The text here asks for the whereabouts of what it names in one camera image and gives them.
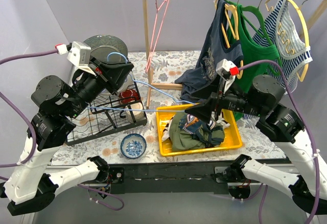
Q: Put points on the black wire dish rack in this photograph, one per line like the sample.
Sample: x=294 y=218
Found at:
x=106 y=116

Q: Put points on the black white striped tank top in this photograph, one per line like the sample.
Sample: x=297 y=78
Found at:
x=165 y=134

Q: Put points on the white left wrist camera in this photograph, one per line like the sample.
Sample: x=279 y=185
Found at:
x=79 y=56

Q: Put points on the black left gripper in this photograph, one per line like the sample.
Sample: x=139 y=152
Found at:
x=101 y=77

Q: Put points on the yellow plastic hanger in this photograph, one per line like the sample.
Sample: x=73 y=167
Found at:
x=231 y=15

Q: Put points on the navy white striped tank top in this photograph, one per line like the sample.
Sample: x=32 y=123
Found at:
x=294 y=53

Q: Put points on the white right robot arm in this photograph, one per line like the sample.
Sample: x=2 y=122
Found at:
x=283 y=127

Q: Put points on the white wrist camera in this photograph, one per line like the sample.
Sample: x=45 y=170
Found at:
x=227 y=71
x=79 y=56

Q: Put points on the yellow plastic tray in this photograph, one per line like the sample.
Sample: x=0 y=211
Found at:
x=231 y=141

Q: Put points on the olive green tank top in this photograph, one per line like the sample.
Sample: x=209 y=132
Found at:
x=188 y=133

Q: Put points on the dark green patterned plate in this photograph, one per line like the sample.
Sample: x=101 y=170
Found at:
x=107 y=48

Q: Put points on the green plastic hanger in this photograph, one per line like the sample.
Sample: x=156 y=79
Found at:
x=262 y=33

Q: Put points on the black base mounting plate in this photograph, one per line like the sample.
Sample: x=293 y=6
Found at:
x=180 y=177

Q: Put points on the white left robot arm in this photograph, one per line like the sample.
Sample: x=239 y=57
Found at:
x=30 y=189

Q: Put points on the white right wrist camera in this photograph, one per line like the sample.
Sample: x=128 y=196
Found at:
x=227 y=71

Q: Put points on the pink wire hanger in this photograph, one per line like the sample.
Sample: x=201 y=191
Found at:
x=156 y=31

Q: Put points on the white ceramic plate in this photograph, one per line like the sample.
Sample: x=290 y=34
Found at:
x=128 y=82

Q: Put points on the red cup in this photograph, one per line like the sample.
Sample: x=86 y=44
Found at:
x=129 y=95

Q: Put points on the beige ceramic mug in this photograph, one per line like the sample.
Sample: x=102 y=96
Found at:
x=134 y=112

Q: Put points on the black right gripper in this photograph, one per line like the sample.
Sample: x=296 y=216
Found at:
x=217 y=104

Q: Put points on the blue white patterned bowl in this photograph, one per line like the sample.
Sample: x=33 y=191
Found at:
x=133 y=146

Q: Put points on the navy blue tank top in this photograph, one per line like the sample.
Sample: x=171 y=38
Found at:
x=213 y=51

